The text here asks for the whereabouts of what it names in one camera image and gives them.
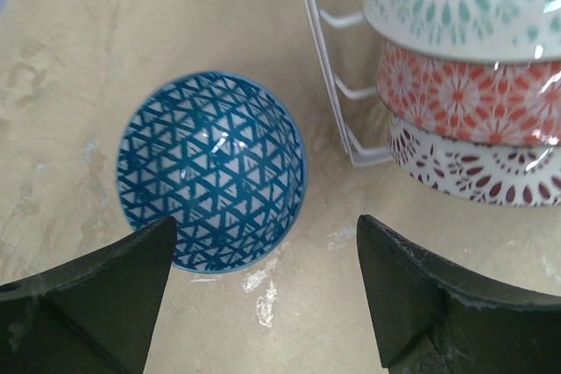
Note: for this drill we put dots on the white bowl green pattern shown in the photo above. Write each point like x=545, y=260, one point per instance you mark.
x=484, y=31

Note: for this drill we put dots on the white bowl maroon pattern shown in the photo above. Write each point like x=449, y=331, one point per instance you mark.
x=504, y=175

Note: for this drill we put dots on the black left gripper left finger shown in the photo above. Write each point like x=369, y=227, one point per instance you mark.
x=93, y=314

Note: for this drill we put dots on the blue triangle pattern bowl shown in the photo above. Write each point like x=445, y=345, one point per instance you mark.
x=220, y=154

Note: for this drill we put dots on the white wire dish rack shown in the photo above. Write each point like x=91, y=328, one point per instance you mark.
x=318, y=16

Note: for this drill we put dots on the orange floral pattern bowl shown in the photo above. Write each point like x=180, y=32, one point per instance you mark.
x=484, y=103

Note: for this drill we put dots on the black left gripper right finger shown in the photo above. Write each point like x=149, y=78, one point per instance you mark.
x=431, y=315

